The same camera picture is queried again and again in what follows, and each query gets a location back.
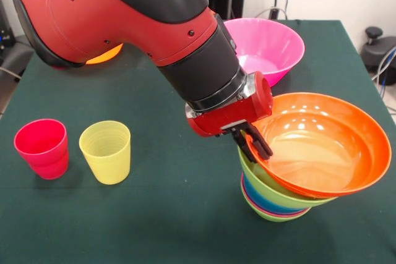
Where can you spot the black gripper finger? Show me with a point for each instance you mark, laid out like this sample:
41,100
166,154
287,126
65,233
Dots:
260,143
242,145

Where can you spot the small green bowl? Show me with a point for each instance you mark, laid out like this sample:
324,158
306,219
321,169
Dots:
272,218

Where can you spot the black knob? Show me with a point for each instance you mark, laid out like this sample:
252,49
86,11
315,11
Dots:
373,33

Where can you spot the yellow cup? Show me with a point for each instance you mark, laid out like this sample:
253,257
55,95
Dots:
106,159

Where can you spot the black plug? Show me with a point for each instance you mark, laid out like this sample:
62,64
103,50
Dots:
274,13

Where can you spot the blue bowl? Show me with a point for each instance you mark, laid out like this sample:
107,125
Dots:
256,199

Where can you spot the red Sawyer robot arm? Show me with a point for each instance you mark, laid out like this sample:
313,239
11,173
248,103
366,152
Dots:
123,13

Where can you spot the large green bowl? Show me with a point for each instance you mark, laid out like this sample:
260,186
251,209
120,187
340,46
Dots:
266,186

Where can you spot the dark grey seat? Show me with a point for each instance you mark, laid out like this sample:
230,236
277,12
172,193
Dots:
15,57

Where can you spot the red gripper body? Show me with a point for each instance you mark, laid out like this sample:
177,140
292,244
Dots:
235,115

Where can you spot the large pink bowl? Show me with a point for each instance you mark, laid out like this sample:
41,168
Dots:
269,50

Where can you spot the red cup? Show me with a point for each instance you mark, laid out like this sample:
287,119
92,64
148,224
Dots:
40,140
51,171

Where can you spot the dark green tablecloth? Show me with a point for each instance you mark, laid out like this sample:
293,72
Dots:
123,230

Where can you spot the large yellow-orange bowl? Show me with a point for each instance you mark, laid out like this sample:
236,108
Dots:
105,57

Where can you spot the black round base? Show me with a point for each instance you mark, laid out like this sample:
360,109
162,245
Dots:
376,55

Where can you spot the black equipment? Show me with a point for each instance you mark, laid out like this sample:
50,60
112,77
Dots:
5,29

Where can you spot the orange shallow bowl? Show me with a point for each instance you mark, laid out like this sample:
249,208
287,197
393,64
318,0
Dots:
325,152

